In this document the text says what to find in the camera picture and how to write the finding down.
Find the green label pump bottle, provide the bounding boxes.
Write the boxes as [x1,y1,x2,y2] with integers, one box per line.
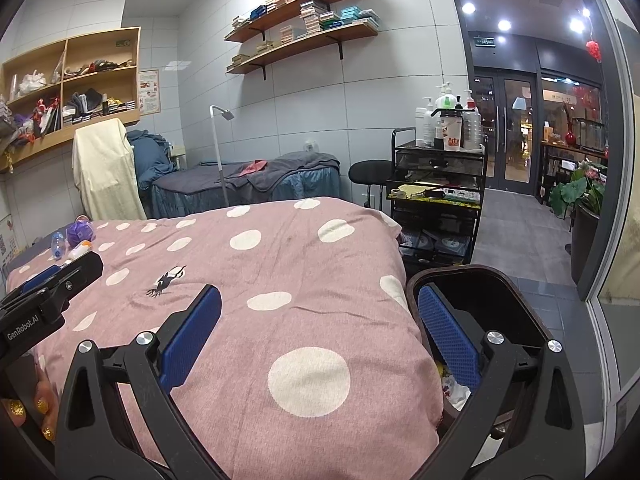
[434,82,457,111]

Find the dark hall table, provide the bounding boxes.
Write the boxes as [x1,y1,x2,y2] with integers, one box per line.
[537,139,609,206]

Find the yellow cloth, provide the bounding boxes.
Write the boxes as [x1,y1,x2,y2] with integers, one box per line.
[397,183,441,200]

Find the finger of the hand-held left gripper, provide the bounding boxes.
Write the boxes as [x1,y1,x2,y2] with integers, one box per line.
[36,250,105,312]
[0,263,64,306]

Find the wooden wall shelf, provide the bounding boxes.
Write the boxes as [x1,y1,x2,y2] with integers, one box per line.
[223,0,370,44]
[225,22,379,81]

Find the potted green plant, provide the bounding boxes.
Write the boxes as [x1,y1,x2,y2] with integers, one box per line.
[547,162,607,284]

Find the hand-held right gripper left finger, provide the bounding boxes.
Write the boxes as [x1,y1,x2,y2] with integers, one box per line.
[54,283,223,480]

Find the red and white paper cup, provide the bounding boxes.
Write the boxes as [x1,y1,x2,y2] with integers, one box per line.
[442,115,464,152]

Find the black round stool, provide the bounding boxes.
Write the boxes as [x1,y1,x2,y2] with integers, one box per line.
[348,159,394,209]

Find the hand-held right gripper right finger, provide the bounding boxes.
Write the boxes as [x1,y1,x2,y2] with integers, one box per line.
[417,284,587,480]

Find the glass double door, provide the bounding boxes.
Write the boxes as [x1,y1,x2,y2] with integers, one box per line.
[472,74,539,184]

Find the clear ribbed plastic bottle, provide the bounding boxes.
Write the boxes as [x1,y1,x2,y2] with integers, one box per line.
[462,109,484,151]

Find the wall poster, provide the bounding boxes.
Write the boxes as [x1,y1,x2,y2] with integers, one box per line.
[137,69,161,115]

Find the dark brown trash bin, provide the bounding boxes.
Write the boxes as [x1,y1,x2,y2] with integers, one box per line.
[404,264,551,442]

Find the cream towel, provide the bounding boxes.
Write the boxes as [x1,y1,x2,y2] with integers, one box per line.
[72,117,147,221]

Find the white bottle with orange cap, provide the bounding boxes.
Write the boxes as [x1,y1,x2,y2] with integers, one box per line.
[62,240,94,264]

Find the white floor lamp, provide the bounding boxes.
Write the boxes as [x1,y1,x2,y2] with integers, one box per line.
[209,104,236,207]

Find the blue cloth pile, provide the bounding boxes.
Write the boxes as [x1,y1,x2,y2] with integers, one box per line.
[126,129,176,191]

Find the grey clothes pile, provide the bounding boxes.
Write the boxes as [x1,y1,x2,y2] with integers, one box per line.
[150,152,341,219]

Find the black trolley cart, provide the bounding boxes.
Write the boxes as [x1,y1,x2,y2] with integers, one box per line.
[388,127,489,267]

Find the white plastic bag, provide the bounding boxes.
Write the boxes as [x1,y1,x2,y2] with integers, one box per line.
[17,70,49,94]

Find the pink polka dot blanket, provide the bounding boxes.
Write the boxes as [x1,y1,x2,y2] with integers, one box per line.
[2,196,447,480]

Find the dark folded cloths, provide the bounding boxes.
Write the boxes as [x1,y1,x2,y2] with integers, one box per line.
[67,88,104,111]

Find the wooden wall cabinet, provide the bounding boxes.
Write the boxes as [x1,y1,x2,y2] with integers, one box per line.
[0,26,142,171]

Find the person's left hand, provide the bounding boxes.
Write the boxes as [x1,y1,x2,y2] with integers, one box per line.
[0,364,62,442]

